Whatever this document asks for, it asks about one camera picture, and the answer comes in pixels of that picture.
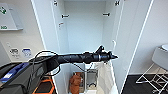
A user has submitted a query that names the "white drying rack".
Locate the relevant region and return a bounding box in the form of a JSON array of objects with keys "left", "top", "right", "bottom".
[{"left": 135, "top": 64, "right": 168, "bottom": 88}]

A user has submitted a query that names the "blue flat board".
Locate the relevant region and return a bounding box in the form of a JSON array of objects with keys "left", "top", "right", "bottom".
[{"left": 0, "top": 62, "right": 31, "bottom": 84}]

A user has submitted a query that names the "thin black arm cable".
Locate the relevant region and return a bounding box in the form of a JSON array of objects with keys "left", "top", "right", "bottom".
[
  {"left": 28, "top": 49, "right": 62, "bottom": 76},
  {"left": 71, "top": 62, "right": 88, "bottom": 73}
]

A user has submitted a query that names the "orange folding stand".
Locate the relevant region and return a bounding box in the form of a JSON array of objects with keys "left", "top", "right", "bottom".
[{"left": 33, "top": 75, "right": 56, "bottom": 94}]

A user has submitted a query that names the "orange hanging garment white print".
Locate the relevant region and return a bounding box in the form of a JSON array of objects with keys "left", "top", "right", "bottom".
[{"left": 68, "top": 72, "right": 83, "bottom": 94}]

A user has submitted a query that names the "white round laundry tub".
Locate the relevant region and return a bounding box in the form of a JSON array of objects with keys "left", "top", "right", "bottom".
[{"left": 151, "top": 43, "right": 168, "bottom": 71}]

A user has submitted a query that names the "grey wall box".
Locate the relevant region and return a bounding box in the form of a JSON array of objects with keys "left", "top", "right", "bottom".
[{"left": 0, "top": 3, "right": 24, "bottom": 32}]

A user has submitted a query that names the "clear wardrobe door handle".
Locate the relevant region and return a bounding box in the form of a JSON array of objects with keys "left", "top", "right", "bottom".
[{"left": 111, "top": 39, "right": 117, "bottom": 52}]

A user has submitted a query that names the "small black wardrobe fitting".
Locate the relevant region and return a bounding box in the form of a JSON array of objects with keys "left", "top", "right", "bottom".
[
  {"left": 114, "top": 0, "right": 121, "bottom": 7},
  {"left": 52, "top": 0, "right": 59, "bottom": 7}
]

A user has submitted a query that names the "white wardrobe carcass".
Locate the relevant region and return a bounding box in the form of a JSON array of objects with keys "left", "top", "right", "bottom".
[{"left": 31, "top": 0, "right": 134, "bottom": 94}]

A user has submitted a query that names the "white wardrobe door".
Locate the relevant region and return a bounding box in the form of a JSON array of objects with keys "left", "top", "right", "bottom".
[
  {"left": 30, "top": 0, "right": 68, "bottom": 94},
  {"left": 111, "top": 0, "right": 155, "bottom": 94}
]

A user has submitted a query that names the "black hanger rail bracket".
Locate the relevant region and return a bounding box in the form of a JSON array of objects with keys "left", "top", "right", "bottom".
[
  {"left": 101, "top": 12, "right": 111, "bottom": 17},
  {"left": 61, "top": 13, "right": 70, "bottom": 19}
]

